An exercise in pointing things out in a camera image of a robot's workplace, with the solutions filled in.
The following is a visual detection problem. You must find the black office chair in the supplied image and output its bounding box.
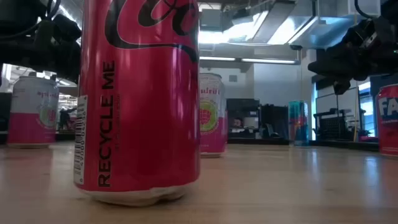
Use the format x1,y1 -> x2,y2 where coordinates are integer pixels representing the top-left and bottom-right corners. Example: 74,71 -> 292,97
260,104 -> 289,140

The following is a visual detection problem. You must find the blue silver Red Bull can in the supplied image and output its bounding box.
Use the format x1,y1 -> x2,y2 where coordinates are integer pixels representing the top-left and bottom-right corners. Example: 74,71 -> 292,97
287,100 -> 310,147

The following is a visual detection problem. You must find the white pink Spindrift can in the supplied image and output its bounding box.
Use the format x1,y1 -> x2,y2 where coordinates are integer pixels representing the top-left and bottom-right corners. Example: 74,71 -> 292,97
198,72 -> 229,159
6,75 -> 60,149

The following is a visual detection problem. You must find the red Fanta can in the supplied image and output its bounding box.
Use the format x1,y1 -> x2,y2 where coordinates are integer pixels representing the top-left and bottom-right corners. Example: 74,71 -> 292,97
375,83 -> 398,158

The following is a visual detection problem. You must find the fluorescent ceiling light strip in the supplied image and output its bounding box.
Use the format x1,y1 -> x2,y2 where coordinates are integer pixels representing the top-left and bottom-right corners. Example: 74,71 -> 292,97
198,56 -> 237,62
241,57 -> 296,65

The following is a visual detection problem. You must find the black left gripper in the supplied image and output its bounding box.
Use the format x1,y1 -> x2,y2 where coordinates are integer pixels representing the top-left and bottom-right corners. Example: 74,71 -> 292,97
0,14 -> 82,84

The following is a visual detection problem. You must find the black monitor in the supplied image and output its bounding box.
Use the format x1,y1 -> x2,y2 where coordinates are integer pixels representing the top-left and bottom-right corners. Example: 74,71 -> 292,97
0,92 -> 12,133

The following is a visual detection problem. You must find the grey ceiling box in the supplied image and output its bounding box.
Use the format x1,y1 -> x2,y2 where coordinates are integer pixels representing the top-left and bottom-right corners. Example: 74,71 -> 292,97
200,8 -> 223,32

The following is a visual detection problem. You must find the black wire rack cart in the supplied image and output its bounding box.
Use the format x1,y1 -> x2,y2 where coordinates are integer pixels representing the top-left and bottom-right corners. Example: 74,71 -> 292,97
313,108 -> 358,141

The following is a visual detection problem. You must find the red Coca-Cola Zero can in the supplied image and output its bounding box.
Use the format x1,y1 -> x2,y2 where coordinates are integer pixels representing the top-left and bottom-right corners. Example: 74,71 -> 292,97
73,0 -> 201,208

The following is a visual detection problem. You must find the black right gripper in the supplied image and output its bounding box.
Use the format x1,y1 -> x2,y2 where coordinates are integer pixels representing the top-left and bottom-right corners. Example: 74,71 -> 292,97
307,17 -> 384,96

